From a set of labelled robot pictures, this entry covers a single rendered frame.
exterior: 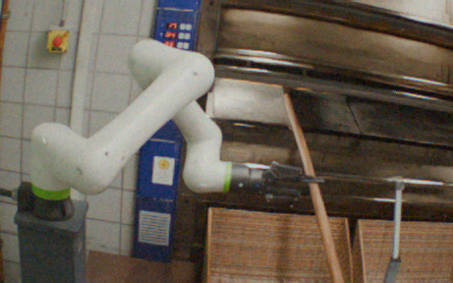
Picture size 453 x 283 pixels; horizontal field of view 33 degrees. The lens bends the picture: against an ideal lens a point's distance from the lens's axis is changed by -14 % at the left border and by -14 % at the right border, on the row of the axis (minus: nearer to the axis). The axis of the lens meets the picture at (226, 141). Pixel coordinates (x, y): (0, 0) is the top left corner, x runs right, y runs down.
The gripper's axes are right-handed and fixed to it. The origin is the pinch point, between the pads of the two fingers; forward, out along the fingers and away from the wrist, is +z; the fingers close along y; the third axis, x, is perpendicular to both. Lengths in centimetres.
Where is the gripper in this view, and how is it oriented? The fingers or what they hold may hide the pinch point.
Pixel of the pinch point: (311, 186)
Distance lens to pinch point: 267.9
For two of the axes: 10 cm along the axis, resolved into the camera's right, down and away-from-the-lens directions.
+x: 0.3, 3.5, -9.4
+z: 9.9, 1.1, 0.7
